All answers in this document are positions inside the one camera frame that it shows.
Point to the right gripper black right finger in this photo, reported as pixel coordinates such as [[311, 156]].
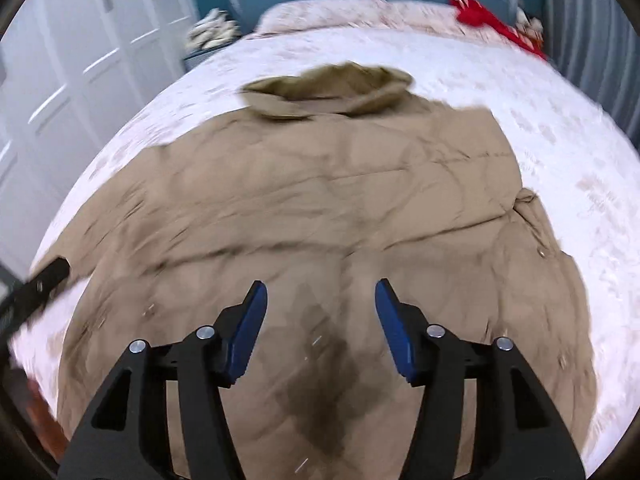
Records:
[[518, 433]]

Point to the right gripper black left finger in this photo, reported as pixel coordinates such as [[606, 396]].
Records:
[[124, 433]]

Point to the tan quilted puffer coat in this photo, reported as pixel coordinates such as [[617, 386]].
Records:
[[319, 186]]

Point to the white panelled wardrobe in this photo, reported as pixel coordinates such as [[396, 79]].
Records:
[[73, 73]]

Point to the blue bedside table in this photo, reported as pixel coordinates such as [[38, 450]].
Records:
[[197, 57]]

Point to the pile of pale cloths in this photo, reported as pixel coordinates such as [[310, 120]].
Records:
[[216, 29]]

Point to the grey blue curtain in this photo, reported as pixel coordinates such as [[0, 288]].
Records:
[[595, 47]]

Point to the red plush toy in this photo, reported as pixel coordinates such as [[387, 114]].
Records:
[[527, 33]]

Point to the floral pink pillow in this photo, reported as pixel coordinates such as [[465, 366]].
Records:
[[406, 15]]

